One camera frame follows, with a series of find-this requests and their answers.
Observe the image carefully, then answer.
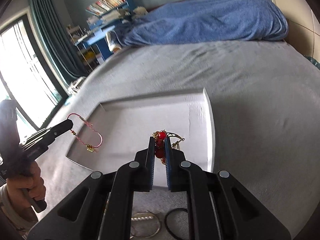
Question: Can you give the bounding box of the black cord loop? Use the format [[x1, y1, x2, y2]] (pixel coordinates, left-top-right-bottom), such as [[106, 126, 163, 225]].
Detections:
[[164, 207, 189, 240]]

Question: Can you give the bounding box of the silver bangle ring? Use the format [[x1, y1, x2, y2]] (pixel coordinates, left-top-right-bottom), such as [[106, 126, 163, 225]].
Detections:
[[130, 211, 161, 239]]

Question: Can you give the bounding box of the pink string bracelet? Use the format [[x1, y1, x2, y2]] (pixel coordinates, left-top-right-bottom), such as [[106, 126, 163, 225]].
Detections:
[[66, 113, 104, 153]]

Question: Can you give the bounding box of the red bead gold jewelry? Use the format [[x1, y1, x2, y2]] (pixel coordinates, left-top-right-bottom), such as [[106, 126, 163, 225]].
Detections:
[[152, 130, 185, 165]]

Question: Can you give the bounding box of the left hand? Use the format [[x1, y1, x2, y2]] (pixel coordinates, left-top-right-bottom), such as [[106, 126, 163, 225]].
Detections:
[[6, 161, 46, 213]]

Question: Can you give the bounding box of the window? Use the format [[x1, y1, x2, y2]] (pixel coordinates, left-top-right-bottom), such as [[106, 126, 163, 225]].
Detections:
[[1, 15, 68, 140]]

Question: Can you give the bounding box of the white cardboard tray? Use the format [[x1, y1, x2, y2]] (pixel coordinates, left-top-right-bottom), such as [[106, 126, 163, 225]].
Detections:
[[66, 88, 215, 173]]

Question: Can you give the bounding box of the green curtain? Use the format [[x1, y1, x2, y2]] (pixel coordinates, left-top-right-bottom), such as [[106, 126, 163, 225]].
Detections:
[[29, 0, 88, 84]]

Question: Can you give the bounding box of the white shelf rack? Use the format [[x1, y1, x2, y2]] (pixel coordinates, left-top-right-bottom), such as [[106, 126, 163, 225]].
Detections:
[[66, 24, 99, 72]]

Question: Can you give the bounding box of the grey bed cover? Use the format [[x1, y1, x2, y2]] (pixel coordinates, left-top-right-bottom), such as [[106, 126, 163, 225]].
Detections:
[[38, 41, 319, 239]]

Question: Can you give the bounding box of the blue desk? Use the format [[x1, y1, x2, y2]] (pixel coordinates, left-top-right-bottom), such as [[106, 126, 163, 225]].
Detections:
[[85, 0, 136, 59]]

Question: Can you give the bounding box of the row of books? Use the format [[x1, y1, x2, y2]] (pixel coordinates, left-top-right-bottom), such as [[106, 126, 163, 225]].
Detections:
[[86, 0, 126, 17]]

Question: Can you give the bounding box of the blue blanket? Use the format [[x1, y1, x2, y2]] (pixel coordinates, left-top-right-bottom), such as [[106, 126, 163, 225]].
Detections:
[[106, 0, 289, 50]]

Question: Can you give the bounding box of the beige wardrobe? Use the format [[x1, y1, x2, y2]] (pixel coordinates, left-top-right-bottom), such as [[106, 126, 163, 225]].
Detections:
[[272, 0, 319, 61]]

